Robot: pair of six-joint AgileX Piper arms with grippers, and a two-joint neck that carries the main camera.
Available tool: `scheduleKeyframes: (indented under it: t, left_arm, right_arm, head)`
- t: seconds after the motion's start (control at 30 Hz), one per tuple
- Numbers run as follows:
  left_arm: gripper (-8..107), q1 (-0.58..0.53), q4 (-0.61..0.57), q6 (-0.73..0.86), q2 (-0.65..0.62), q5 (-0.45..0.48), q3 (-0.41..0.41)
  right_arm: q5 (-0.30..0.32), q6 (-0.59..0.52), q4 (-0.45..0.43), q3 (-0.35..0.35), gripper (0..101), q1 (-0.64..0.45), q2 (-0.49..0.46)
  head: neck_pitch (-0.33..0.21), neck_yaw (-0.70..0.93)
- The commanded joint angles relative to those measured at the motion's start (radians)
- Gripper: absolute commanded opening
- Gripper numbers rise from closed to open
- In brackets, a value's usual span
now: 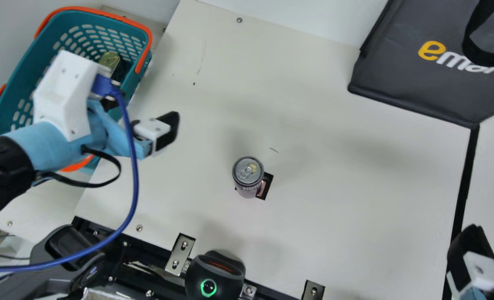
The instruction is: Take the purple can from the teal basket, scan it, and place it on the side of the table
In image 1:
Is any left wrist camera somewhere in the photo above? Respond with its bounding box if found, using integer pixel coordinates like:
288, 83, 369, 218
32, 50, 120, 142

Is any black strip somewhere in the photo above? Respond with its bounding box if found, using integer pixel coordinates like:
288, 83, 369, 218
442, 125, 480, 300

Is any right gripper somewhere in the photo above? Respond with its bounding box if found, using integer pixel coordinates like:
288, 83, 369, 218
446, 224, 494, 300

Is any blue cable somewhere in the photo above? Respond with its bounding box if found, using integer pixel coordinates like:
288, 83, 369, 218
0, 74, 140, 276

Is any rectangular tin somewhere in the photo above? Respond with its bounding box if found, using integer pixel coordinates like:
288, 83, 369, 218
98, 51, 121, 70

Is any purple can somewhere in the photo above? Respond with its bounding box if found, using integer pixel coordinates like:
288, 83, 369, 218
232, 156, 265, 199

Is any black device with green light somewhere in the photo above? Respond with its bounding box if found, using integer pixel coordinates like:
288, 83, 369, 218
184, 250, 246, 300

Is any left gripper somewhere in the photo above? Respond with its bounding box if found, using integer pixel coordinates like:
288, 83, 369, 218
5, 99, 181, 172

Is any dark grey bag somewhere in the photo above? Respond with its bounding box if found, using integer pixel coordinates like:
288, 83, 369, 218
348, 0, 494, 129

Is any teal shopping basket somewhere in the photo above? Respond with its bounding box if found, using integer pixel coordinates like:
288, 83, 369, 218
0, 6, 153, 173

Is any black cable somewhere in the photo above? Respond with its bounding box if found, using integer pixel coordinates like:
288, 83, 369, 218
33, 145, 121, 188

